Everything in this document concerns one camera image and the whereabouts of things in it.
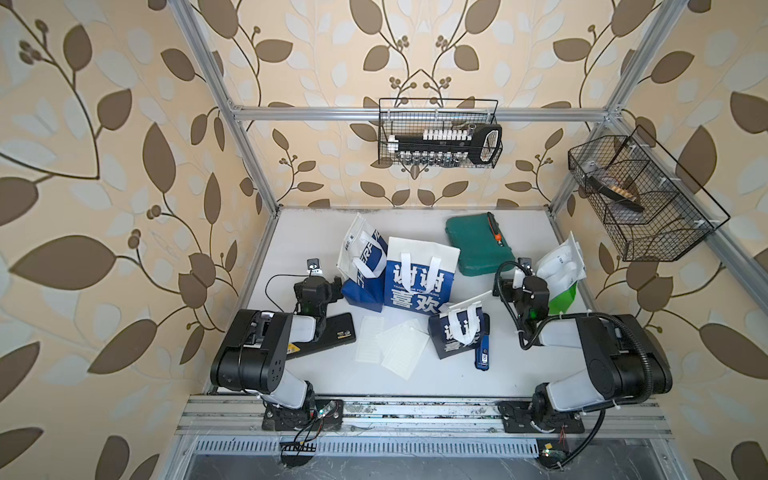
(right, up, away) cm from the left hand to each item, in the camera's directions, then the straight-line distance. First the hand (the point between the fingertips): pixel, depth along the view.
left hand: (315, 276), depth 94 cm
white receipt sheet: (+18, -20, -8) cm, 28 cm away
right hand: (+63, 0, 0) cm, 63 cm away
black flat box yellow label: (+9, -15, -7) cm, 19 cm away
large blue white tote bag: (+32, +2, -10) cm, 34 cm away
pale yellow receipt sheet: (+27, -20, -8) cm, 35 cm away
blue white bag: (+16, +5, -13) cm, 22 cm away
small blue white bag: (+41, -11, -19) cm, 46 cm away
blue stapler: (+49, -20, -13) cm, 55 cm away
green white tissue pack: (+71, +4, -14) cm, 73 cm away
